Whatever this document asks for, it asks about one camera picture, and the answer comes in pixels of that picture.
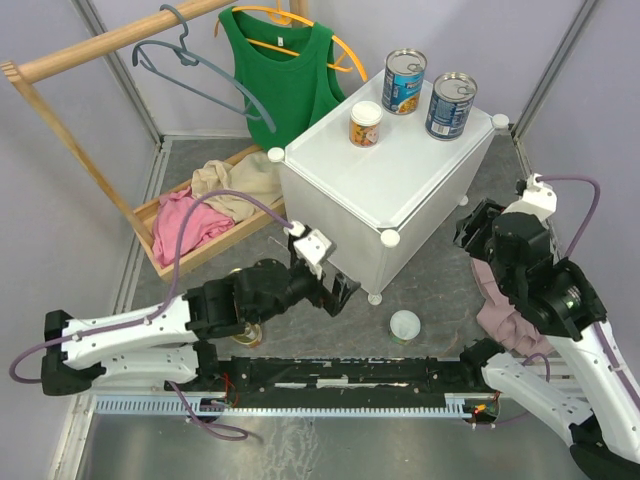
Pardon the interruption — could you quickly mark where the green tank top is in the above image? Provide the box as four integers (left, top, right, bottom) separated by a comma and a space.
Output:
217, 5, 347, 150

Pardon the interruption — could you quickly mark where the orange clothes hanger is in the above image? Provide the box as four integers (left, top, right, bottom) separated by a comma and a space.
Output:
214, 4, 369, 83

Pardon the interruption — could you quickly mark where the pink crumpled cloth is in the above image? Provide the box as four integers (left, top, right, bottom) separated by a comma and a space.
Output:
152, 188, 235, 268

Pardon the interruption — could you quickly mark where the light blue cable duct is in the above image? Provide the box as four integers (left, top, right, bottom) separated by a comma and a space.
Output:
94, 388, 491, 418

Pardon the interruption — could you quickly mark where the green labelled can white lid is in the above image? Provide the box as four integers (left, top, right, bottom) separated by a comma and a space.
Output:
389, 310, 421, 344

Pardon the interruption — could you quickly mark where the white plastic cube cabinet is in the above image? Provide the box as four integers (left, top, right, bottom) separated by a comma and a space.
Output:
278, 73, 509, 305

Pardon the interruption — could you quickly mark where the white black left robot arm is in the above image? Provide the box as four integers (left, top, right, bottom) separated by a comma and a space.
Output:
40, 259, 360, 396

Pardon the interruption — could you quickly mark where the blue chicken noodle soup can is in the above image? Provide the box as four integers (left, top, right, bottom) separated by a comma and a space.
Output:
382, 48, 427, 115

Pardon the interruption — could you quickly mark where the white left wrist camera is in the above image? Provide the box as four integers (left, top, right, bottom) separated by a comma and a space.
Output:
283, 221, 337, 280

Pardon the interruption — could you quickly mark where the grey blue clothes hanger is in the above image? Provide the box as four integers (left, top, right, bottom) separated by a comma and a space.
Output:
131, 3, 277, 133

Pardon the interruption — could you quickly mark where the mauve pink cloth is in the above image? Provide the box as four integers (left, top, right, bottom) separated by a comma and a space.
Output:
471, 259, 554, 356

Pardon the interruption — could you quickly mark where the blue labelled open-top can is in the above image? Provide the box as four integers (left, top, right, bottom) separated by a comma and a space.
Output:
425, 72, 478, 140

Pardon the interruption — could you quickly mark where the beige crumpled cloth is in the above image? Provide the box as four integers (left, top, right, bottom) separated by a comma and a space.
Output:
191, 151, 282, 223

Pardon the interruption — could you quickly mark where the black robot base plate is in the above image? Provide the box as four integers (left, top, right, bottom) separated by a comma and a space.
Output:
178, 357, 492, 399

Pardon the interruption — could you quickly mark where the yellow labelled can white lid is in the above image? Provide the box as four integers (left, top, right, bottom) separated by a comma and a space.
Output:
349, 101, 383, 147

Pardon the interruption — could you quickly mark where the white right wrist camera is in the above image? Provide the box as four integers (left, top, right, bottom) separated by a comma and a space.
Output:
511, 174, 557, 221

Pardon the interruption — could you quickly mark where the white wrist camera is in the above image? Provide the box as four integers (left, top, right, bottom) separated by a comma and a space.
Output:
283, 221, 337, 280
511, 174, 557, 221

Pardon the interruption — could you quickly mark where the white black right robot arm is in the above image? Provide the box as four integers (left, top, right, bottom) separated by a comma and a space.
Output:
454, 199, 639, 479

